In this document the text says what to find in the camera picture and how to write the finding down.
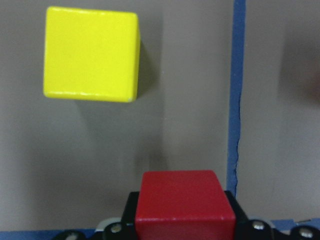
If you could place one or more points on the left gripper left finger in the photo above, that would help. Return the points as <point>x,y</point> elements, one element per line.
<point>129,213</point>

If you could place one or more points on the red wooden block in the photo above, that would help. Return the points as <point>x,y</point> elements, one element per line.
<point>183,205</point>

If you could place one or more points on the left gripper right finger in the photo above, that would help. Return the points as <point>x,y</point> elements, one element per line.
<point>240,215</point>

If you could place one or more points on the yellow wooden block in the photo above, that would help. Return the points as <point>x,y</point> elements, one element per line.
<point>91,54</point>

